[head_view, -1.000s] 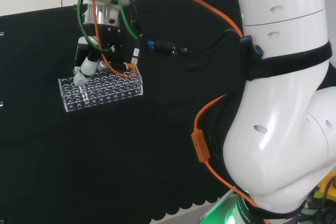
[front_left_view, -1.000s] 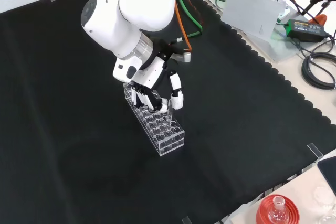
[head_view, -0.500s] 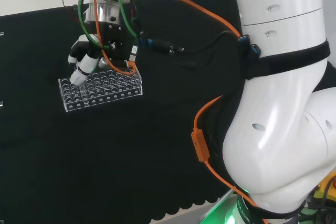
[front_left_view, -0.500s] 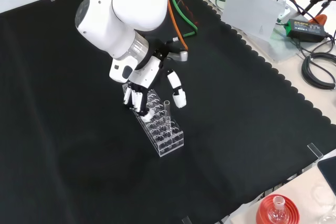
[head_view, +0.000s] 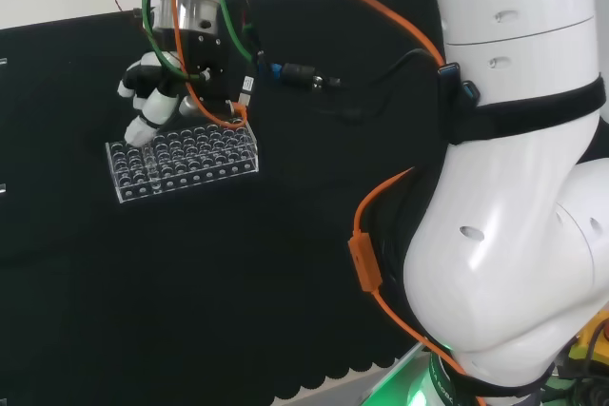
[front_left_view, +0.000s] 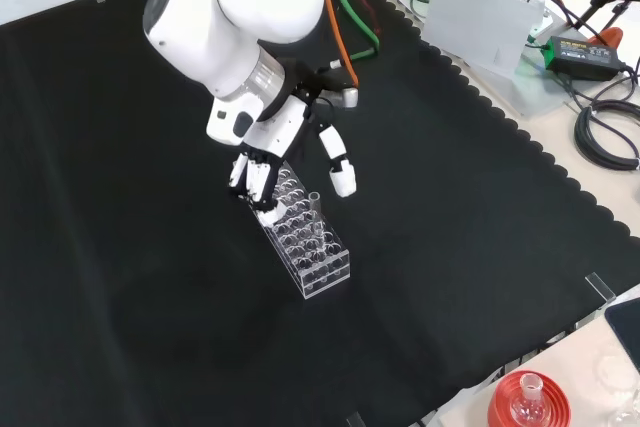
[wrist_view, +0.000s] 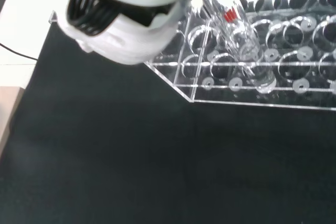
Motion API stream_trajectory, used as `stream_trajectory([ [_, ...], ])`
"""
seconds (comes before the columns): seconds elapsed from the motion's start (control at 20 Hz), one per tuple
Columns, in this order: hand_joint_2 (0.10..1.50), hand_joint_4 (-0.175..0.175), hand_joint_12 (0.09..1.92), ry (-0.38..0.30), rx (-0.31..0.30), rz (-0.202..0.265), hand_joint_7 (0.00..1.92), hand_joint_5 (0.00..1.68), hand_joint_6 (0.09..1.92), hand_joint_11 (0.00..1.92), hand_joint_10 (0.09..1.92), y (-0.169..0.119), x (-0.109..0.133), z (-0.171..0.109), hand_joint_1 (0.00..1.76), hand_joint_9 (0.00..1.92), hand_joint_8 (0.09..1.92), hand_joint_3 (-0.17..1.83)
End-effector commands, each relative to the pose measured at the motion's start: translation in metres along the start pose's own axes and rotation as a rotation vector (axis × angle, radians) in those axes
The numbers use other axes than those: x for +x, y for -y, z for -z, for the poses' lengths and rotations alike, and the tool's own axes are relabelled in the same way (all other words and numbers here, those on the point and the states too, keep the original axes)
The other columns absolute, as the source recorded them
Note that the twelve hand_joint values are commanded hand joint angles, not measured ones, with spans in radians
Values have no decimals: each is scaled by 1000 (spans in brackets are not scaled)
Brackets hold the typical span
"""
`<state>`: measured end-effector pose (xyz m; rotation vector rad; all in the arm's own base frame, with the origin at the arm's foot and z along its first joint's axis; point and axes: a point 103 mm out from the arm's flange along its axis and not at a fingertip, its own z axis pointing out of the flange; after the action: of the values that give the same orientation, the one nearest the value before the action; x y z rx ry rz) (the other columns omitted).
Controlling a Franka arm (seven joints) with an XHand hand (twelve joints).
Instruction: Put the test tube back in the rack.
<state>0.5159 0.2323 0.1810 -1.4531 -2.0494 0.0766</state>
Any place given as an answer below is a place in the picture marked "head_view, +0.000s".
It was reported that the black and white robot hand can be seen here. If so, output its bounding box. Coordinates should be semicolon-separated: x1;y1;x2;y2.
117;28;229;148

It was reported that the clear glass test tube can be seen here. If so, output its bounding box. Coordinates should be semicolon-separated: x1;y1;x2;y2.
142;142;161;191

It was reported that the clear acrylic test tube rack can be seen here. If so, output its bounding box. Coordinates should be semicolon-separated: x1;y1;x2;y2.
105;119;261;204

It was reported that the black bench cloth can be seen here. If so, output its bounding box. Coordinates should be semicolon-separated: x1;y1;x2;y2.
0;0;609;406

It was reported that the yellow stop button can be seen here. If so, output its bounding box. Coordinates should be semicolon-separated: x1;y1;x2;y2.
568;309;609;365

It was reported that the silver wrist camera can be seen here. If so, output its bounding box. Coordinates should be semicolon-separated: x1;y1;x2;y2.
178;93;204;118

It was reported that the green cable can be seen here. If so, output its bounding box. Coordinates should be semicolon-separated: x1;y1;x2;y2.
141;0;256;80

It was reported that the black connector cable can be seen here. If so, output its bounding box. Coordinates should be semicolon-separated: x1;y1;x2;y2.
237;48;446;120

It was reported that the orange cable with inline box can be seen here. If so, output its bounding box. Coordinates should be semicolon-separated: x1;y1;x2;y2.
348;166;487;406

